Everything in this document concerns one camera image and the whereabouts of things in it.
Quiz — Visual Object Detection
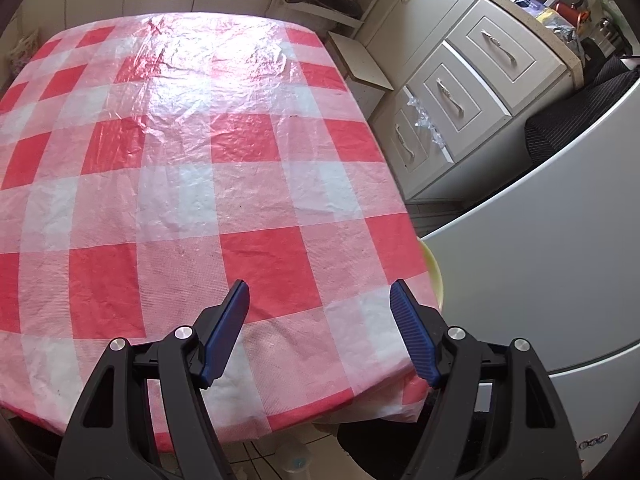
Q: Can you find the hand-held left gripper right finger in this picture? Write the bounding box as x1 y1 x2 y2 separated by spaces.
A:
389 280 585 480

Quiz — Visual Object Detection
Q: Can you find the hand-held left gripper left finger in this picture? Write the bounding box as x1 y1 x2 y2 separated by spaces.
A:
59 279 251 480

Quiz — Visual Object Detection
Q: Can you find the yellow plastic basin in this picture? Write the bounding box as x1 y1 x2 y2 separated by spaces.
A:
419 239 446 312

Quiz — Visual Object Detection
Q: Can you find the black bin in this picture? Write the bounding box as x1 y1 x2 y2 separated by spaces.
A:
336 407 428 480

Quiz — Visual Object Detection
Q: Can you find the red white checkered tablecloth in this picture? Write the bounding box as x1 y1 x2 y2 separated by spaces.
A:
0 10 433 453

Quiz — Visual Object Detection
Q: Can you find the white refrigerator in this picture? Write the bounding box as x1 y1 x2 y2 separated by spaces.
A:
417 67 640 480

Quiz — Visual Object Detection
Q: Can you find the clear plastic bag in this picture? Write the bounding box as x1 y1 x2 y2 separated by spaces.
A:
400 95 448 150

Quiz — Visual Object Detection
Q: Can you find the cream cabinet with panelled drawers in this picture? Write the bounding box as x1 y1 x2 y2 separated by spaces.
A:
367 0 587 203

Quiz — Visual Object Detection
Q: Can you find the white step stool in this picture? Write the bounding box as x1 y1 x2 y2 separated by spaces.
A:
326 31 395 122

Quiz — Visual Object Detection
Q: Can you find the floral wastebasket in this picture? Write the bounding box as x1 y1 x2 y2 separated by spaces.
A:
6 30 42 77

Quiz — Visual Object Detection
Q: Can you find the red pot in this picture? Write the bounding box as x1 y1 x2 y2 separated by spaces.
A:
556 1 590 33

